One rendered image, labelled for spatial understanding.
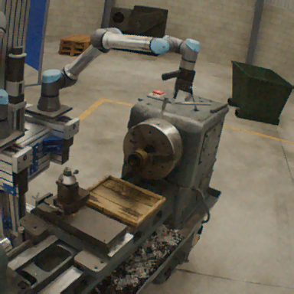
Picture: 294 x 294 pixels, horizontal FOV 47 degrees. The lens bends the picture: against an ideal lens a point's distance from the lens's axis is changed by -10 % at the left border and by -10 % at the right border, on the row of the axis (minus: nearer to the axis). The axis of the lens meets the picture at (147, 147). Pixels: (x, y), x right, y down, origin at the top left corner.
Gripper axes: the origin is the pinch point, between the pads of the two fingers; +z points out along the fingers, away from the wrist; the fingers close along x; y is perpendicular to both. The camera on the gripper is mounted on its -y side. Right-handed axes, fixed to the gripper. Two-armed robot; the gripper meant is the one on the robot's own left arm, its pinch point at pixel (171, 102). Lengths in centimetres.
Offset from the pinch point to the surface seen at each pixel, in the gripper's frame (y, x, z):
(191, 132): 15.2, 2.9, 15.0
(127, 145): -16.6, 1.7, 31.0
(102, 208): -22, -37, 47
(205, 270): 66, 18, 132
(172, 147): 5.6, -9.6, 20.0
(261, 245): 124, 57, 128
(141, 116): -12.7, 17.1, 18.9
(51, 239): -41, -64, 51
